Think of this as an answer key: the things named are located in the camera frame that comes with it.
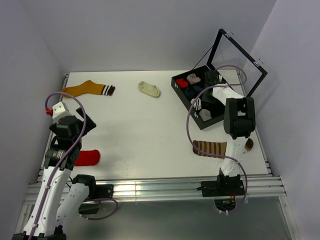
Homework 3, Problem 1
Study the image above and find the brown cream striped sock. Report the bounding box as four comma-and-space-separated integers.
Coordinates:
192, 137, 254, 160

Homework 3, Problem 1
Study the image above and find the rolled navy sock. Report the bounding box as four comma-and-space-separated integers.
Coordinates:
192, 85, 204, 95

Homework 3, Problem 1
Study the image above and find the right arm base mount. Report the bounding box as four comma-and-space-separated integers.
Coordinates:
196, 180, 246, 197

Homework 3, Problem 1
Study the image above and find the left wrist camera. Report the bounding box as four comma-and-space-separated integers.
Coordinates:
45, 101, 71, 123

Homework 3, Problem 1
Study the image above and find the mustard yellow sock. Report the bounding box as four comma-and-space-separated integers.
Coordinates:
61, 80, 116, 97

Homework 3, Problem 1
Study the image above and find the rolled grey sock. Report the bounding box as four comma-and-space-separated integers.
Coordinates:
199, 109, 212, 122

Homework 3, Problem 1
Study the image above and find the black storage box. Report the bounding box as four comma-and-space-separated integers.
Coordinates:
171, 28, 269, 131

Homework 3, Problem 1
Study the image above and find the rolled red sock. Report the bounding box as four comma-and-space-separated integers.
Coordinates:
175, 78, 189, 89

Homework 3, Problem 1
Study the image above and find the rolled beige sock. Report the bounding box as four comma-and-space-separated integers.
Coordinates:
186, 73, 201, 85

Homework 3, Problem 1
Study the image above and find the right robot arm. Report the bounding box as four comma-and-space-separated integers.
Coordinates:
204, 70, 256, 195

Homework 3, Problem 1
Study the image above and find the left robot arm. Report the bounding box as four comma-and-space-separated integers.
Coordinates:
12, 102, 98, 240

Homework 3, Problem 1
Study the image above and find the rolled teal sock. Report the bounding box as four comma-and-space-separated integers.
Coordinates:
184, 88, 195, 101

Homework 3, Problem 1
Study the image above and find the red sock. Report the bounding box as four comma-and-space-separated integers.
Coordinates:
175, 78, 189, 89
74, 149, 101, 167

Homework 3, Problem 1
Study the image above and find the cream ankle sock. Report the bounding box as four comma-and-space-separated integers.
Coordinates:
138, 81, 161, 99

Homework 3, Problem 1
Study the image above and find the aluminium table frame rail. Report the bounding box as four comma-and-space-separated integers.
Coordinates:
23, 174, 287, 206

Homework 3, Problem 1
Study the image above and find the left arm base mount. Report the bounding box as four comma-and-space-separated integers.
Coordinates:
69, 174, 119, 221

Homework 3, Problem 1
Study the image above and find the rolled white striped sock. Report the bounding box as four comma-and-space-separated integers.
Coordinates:
190, 98, 202, 111

